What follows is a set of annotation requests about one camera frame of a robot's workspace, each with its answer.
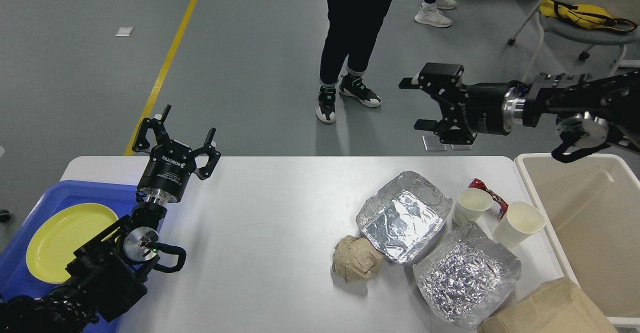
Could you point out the yellow bag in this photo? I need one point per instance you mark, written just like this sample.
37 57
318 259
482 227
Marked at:
586 16

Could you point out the red snack wrapper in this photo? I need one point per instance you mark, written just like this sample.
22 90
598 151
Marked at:
481 185

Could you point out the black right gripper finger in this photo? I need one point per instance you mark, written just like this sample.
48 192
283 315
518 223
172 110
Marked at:
439 80
452 128

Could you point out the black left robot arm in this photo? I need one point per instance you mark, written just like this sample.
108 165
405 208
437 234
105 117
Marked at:
108 273

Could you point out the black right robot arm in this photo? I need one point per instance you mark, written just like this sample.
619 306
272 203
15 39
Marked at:
591 114

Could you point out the person in white sneakers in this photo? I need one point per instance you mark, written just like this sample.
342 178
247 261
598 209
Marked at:
430 13

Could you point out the white paper cup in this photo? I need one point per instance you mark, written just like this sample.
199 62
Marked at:
470 204

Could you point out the right metal floor plate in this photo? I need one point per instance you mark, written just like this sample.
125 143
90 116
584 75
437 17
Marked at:
461 147

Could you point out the metal floor plate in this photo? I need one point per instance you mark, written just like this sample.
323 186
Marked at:
461 147
432 143

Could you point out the yellow plate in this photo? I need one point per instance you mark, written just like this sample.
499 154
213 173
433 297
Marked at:
52 246

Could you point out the blue plastic tray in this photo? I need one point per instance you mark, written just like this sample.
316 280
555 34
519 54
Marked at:
15 277

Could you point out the left metal floor plate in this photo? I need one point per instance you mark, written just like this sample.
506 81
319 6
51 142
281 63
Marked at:
432 143

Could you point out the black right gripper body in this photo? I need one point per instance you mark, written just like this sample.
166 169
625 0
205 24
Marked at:
486 106

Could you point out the aluminium foil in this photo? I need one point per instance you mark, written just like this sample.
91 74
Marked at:
467 277

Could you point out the white paper bowl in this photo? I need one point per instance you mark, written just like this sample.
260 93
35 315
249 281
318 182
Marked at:
520 221

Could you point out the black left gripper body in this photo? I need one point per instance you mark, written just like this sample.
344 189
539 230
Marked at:
167 173

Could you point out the crumpled brown paper ball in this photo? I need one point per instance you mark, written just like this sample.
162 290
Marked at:
356 259

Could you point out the person in dark jeans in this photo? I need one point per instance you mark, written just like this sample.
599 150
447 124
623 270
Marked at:
354 26

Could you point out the beige plastic bin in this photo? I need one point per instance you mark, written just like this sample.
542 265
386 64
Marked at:
593 211

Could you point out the aluminium foil tray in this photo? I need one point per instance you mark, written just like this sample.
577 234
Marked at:
402 217

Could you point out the grey chair on wheels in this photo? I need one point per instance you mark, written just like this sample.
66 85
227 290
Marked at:
628 9

